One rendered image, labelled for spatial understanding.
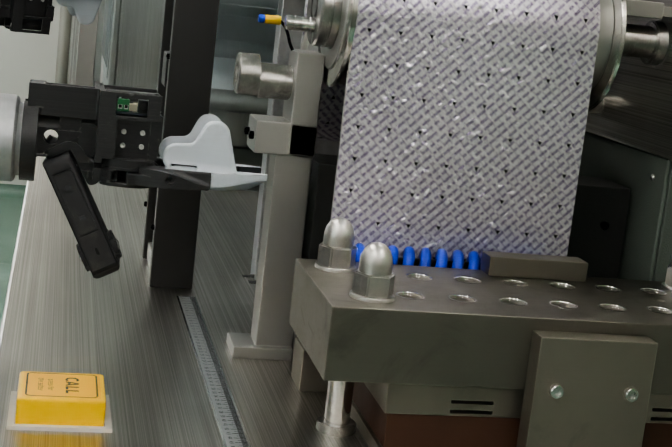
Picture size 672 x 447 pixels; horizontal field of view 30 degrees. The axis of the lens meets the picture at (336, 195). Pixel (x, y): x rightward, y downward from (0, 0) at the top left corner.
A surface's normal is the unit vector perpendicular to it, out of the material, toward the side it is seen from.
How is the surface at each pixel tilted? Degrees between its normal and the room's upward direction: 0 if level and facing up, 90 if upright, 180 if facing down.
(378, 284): 90
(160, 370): 0
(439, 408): 90
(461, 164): 90
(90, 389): 0
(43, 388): 0
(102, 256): 88
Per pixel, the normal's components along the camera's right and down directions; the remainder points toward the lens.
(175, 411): 0.11, -0.98
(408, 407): 0.21, 0.18
